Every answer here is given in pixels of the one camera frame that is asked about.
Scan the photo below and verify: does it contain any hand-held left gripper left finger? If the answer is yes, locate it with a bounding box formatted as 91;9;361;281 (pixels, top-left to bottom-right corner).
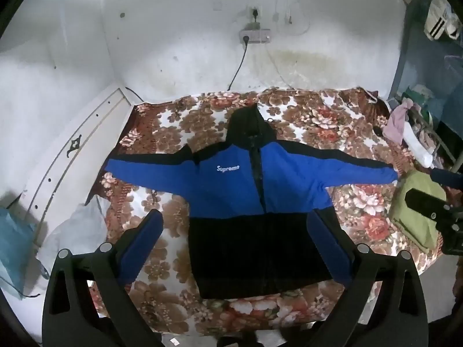
42;209;164;347

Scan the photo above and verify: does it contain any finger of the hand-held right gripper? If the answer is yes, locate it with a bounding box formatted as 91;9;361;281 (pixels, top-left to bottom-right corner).
430;168;463;189
404;187;452;222

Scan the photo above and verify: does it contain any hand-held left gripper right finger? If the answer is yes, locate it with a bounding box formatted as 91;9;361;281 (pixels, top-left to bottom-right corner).
306;210;429;347

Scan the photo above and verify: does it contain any blue and black jacket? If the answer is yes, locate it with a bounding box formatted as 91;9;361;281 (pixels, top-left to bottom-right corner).
104;103;399;300

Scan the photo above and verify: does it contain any folded green cloth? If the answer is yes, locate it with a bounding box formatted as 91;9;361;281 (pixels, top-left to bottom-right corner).
392;170;447;255

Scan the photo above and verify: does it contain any white plastic bag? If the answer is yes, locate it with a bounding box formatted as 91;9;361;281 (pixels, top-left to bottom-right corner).
36;199;111;279

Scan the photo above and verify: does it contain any pink cloth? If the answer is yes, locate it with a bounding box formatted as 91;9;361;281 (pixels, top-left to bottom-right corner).
383;101;415;141

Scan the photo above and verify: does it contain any green white cloth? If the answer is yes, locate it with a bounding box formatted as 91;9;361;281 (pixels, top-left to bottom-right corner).
401;86;435;116

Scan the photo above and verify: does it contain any brown floral blanket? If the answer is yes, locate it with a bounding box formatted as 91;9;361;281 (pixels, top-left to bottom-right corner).
85;87;444;335

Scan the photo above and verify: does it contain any blue denim garment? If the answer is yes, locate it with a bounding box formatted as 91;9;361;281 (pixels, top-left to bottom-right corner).
387;0;463;174

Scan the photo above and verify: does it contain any white bed headboard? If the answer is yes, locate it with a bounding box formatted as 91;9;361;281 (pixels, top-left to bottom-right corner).
22;86;136;225

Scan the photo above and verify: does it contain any blue plastic bag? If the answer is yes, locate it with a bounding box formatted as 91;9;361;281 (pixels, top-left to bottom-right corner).
0;208;38;299

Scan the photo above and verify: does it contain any white black striped shoe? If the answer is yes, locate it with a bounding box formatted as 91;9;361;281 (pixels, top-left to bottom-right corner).
423;0;463;40

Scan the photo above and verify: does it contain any grey power strip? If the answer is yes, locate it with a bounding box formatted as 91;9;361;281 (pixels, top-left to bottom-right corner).
239;28;271;44

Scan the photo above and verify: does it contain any thin white cable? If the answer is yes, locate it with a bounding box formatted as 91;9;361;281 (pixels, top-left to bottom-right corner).
266;43;295;90

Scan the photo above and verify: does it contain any black power cable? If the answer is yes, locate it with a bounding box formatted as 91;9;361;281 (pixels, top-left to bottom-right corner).
227;41;250;91

